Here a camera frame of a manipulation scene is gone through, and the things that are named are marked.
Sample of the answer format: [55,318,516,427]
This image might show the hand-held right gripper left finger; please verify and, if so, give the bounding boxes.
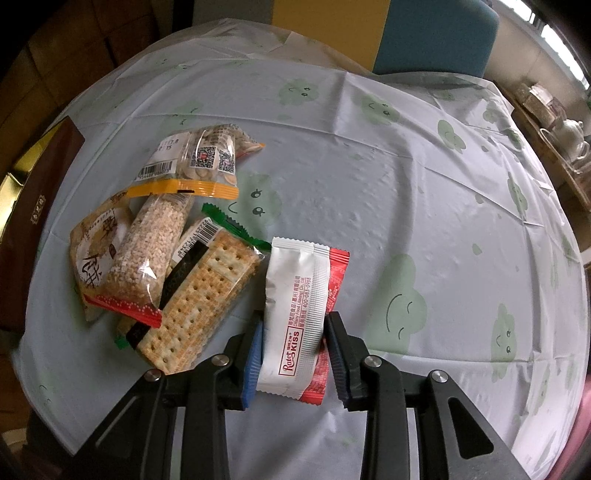
[69,314,267,480]

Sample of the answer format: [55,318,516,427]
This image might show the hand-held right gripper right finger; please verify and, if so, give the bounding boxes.
[323,311,532,480]

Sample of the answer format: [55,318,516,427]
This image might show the white and red snack packet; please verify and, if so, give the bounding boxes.
[256,236,351,405]

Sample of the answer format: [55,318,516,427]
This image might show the puffed grain bar packet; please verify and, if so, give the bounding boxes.
[105,193,197,329]

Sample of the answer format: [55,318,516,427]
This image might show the beige biscuit packet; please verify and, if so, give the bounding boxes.
[69,190,136,326]

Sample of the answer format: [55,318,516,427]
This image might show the orange edged clear snack packet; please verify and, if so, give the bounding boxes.
[127,124,267,200]

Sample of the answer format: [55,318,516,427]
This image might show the brown gift box gold lining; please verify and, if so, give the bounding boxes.
[0,115,86,334]

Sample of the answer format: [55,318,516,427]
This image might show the pink cloth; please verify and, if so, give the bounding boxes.
[571,383,591,480]

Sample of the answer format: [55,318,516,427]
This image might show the wooden side table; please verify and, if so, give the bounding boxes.
[501,78,591,209]

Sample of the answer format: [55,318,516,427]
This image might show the white teapot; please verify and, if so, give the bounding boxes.
[560,117,591,161]

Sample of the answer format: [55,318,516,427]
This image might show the woven tissue box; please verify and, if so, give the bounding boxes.
[521,82,570,121]

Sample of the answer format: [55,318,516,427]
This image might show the grey yellow blue chair back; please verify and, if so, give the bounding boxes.
[191,0,500,77]

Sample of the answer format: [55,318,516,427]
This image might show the window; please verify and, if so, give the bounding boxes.
[531,0,591,89]

